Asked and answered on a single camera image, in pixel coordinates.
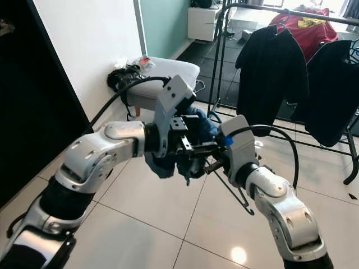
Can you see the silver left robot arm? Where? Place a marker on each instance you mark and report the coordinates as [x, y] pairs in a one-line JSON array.
[[106, 159]]

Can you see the white low cabinet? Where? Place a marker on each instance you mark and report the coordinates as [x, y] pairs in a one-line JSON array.
[[202, 25]]

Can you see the small grey box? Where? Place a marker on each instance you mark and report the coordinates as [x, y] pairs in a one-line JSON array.
[[246, 35]]

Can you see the clear plastic bag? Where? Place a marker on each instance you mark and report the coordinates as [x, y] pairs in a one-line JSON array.
[[143, 61]]

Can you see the grey curtain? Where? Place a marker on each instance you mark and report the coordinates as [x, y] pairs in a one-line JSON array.
[[346, 7]]

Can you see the black metal clothes rack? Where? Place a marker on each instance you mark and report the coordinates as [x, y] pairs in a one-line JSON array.
[[220, 45]]

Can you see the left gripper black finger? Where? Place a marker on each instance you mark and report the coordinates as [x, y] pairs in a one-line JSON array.
[[208, 152], [208, 144]]

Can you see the blue denim jeans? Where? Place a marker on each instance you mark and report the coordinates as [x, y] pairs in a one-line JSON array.
[[160, 165]]

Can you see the black short-sleeved shirt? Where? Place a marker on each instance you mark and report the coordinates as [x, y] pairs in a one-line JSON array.
[[272, 78]]

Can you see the navy blue shirt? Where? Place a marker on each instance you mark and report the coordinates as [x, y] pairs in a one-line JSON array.
[[334, 89]]

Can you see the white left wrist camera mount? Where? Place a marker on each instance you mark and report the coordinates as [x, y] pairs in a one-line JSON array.
[[174, 98]]

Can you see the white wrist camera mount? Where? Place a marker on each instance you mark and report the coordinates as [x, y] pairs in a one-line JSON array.
[[174, 98], [241, 151]]

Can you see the yellow cloth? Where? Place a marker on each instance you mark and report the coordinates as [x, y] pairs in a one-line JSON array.
[[309, 22]]

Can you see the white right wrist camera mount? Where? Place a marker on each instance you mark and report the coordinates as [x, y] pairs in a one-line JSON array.
[[241, 151]]

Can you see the tall black cabinet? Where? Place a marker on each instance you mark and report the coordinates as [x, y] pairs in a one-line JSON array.
[[28, 84]]

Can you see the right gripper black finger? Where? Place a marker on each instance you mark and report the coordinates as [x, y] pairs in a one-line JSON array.
[[212, 163], [214, 170]]

